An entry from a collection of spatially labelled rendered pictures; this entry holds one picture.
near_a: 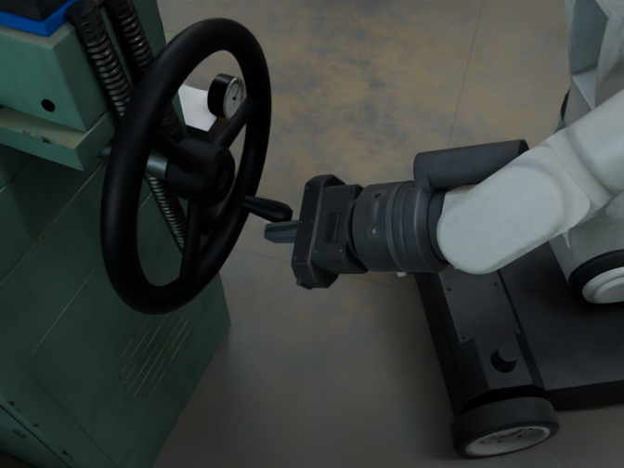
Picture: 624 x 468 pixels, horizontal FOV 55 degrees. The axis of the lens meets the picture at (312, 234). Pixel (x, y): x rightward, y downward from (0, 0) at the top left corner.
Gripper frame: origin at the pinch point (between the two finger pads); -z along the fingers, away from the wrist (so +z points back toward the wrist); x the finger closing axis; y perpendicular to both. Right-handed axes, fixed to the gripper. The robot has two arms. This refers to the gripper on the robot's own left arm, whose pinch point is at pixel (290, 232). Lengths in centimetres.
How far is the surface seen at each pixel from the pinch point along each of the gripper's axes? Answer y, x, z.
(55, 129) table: 24.6, 1.6, -8.2
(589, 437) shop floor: -91, -14, 12
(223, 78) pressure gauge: -1.2, 24.4, -18.7
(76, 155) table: 23.1, -0.5, -6.1
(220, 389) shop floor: -48, -17, -53
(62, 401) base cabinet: 0.2, -22.7, -33.9
